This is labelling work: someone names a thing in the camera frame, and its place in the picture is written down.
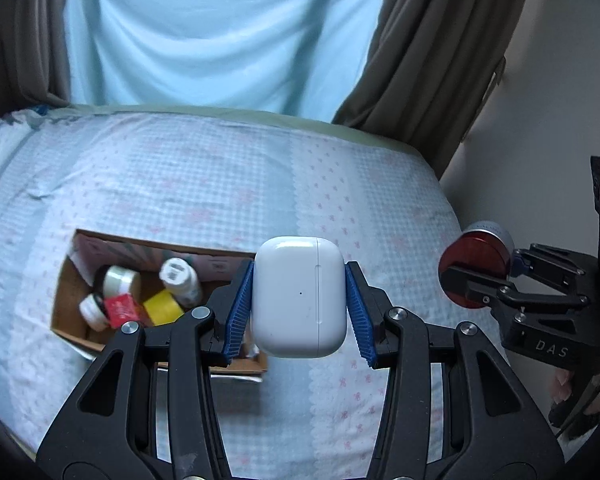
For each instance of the white earbud case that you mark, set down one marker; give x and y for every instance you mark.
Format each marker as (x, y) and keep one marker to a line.
(297, 300)

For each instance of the red packet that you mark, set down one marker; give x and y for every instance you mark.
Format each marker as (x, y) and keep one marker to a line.
(122, 308)

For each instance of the light blue patterned bedsheet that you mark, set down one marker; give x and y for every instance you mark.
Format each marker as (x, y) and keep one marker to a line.
(205, 175)

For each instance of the grey brown curtain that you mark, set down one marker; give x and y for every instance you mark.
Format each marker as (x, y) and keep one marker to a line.
(40, 35)
(430, 60)

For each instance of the light green lid jar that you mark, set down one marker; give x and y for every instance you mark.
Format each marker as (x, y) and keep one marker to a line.
(119, 280)

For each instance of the dark red lid jar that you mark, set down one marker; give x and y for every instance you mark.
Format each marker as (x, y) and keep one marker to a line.
(472, 255)

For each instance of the curtain tieback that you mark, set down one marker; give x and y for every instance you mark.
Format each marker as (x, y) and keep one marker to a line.
(497, 77)

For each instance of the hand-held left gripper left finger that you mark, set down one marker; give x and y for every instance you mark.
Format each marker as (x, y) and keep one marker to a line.
(237, 315)

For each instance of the black lid white jar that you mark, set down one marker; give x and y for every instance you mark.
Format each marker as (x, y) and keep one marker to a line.
(92, 312)

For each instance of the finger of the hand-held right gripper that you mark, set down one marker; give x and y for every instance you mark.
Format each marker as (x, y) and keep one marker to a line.
(480, 290)
(555, 267)

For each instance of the light blue hanging cloth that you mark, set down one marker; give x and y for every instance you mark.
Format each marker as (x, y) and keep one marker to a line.
(220, 35)

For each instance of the small green white bottle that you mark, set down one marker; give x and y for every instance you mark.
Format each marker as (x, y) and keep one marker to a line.
(180, 280)

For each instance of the cardboard box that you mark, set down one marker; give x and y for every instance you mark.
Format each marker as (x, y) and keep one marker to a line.
(70, 305)

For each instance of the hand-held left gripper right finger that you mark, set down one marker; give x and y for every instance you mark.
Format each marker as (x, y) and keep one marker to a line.
(360, 315)

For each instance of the yellow tape roll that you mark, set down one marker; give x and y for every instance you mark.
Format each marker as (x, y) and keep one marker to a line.
(162, 307)

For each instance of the person's right hand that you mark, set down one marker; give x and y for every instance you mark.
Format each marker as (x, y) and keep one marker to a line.
(564, 385)

